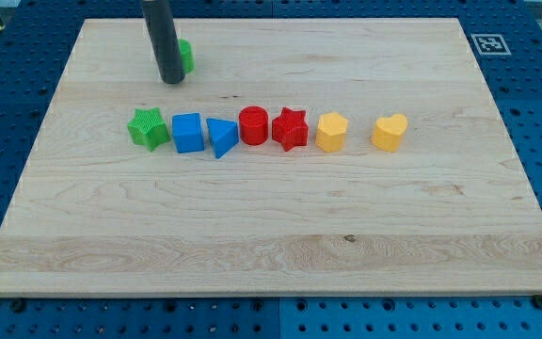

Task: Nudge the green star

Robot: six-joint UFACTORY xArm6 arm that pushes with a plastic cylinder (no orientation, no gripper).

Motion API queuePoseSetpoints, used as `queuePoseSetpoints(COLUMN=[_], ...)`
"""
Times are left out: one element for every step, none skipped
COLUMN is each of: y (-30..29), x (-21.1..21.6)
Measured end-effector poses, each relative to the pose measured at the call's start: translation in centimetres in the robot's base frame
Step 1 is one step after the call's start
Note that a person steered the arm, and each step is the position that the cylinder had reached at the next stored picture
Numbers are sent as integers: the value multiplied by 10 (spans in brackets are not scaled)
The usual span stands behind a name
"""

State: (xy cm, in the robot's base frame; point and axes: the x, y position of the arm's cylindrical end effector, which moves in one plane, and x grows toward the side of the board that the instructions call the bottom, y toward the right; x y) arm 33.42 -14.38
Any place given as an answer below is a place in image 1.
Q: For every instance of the yellow heart block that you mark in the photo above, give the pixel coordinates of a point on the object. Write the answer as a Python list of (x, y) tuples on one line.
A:
[(389, 131)]

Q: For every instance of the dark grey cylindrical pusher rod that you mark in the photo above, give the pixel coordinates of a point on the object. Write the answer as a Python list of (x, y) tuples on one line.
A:
[(160, 24)]

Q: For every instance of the blue cube block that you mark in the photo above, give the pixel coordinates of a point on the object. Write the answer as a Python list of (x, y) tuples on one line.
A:
[(187, 133)]

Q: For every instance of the blue triangle block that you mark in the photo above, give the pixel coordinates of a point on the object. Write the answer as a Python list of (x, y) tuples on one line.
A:
[(223, 135)]

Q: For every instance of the green cylinder block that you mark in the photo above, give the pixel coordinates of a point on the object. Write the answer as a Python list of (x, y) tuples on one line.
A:
[(187, 56)]

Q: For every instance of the yellow hexagon block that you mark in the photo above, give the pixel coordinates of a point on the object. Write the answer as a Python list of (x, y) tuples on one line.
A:
[(331, 132)]

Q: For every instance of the green star block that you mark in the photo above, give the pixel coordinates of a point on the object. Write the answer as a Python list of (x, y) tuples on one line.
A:
[(148, 128)]

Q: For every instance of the red star block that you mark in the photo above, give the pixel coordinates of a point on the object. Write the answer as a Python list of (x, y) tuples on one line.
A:
[(290, 129)]

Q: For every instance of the white fiducial marker tag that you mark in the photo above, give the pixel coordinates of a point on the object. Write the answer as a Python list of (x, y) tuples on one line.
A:
[(489, 44)]

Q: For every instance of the red cylinder block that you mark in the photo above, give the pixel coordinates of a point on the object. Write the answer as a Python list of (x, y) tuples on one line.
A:
[(253, 125)]

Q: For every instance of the light wooden board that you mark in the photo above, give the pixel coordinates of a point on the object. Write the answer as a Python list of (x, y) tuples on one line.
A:
[(450, 213)]

